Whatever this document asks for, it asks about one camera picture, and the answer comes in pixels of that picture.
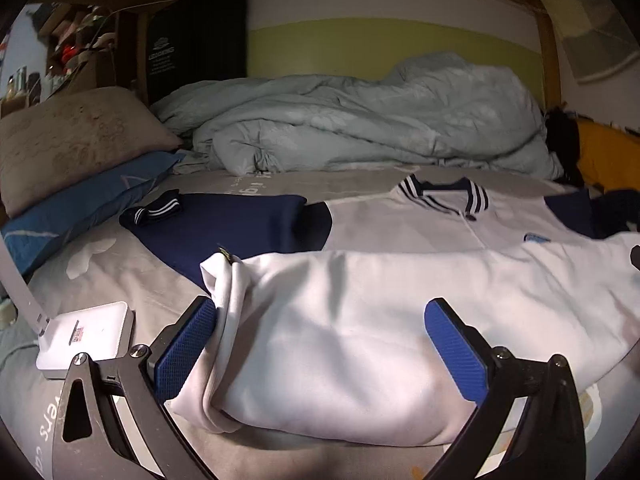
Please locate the light grey duvet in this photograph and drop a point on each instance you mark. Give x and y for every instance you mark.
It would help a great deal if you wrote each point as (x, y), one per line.
(350, 110)

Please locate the beige pillow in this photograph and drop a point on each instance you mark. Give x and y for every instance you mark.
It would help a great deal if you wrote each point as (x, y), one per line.
(75, 140)

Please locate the white and navy jacket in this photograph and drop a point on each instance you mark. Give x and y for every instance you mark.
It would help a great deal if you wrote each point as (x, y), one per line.
(350, 335)

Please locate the cluttered wooden shelf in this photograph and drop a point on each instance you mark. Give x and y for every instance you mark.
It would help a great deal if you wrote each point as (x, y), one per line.
(65, 55)

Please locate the white flat device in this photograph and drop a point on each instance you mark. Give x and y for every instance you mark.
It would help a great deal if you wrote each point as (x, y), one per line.
(90, 335)

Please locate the blue pillow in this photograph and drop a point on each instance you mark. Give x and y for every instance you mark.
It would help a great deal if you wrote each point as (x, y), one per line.
(85, 205)

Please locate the black rolled mat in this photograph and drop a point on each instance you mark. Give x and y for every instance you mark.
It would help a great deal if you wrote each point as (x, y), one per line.
(200, 40)

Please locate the yellow cloth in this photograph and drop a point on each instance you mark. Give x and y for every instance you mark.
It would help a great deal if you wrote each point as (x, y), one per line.
(610, 160)

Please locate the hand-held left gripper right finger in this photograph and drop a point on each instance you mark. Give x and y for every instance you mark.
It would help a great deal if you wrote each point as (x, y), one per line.
(457, 347)

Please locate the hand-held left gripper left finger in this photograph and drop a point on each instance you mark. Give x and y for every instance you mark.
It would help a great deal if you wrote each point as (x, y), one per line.
(185, 345)

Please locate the wooden bed frame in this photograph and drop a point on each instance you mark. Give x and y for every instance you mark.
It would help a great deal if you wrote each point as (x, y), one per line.
(548, 60)

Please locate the black cloth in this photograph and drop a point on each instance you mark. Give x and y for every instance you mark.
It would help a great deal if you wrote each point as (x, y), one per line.
(562, 145)

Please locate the dark grey garment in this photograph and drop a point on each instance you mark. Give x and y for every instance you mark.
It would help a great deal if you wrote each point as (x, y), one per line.
(617, 212)

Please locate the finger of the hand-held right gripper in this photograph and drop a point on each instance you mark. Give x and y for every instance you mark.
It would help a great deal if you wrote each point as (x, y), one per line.
(636, 257)

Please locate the checkered cloth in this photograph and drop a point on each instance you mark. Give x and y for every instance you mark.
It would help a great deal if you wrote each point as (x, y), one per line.
(590, 35)

